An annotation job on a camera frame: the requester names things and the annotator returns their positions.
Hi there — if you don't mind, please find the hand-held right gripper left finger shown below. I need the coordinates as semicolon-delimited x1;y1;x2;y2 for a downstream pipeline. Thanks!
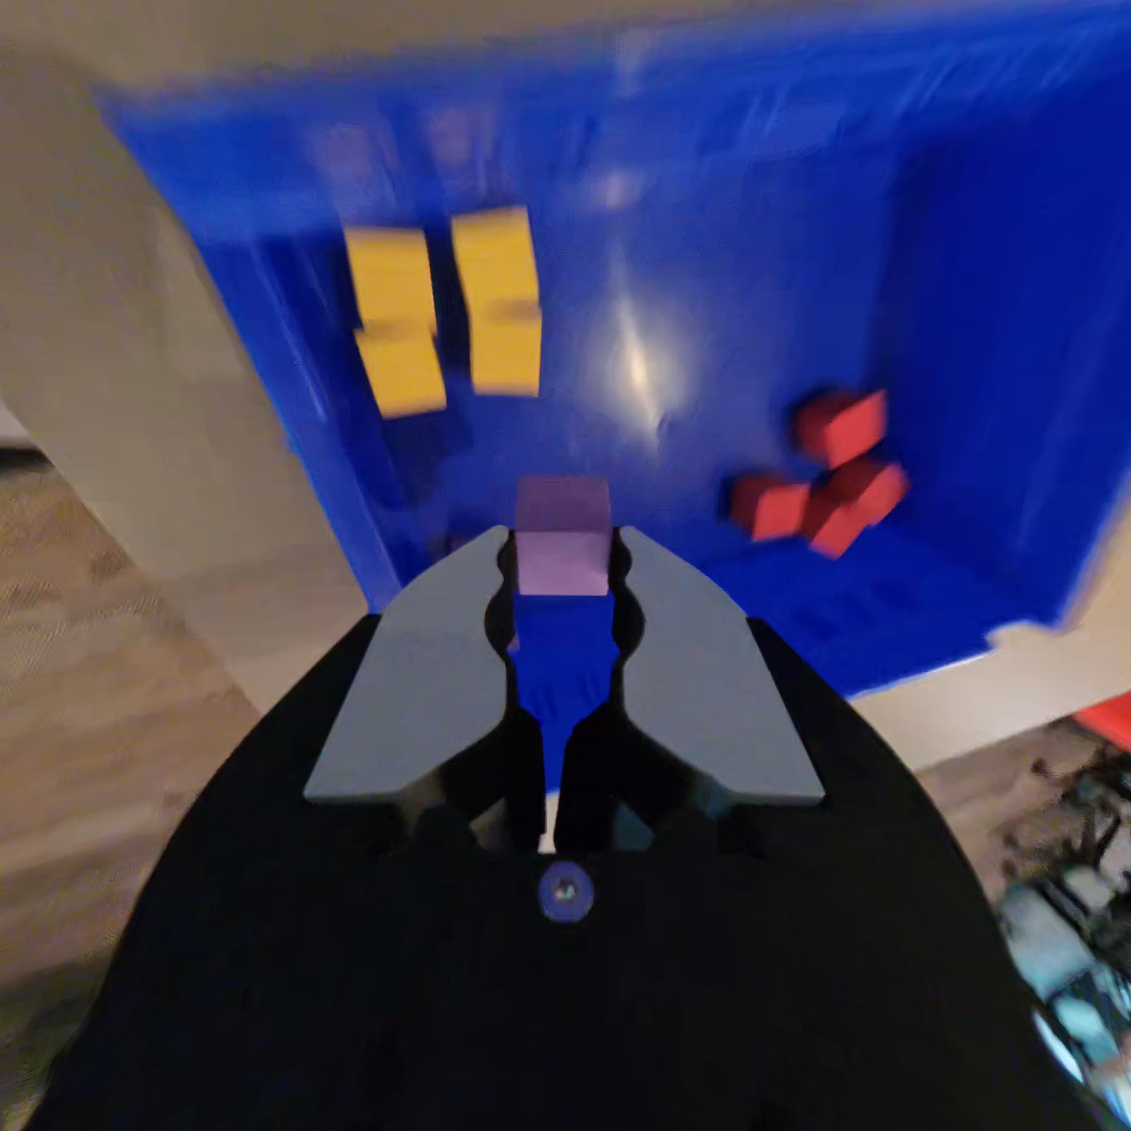
303;528;518;804

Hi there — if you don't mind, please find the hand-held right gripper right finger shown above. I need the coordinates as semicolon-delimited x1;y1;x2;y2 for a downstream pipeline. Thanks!
611;528;828;810

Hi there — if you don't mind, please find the purple cube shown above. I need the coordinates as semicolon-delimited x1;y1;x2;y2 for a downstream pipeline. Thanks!
516;476;613;597

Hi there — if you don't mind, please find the blue plastic bin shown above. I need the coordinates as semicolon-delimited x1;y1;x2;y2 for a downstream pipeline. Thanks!
98;18;1131;779

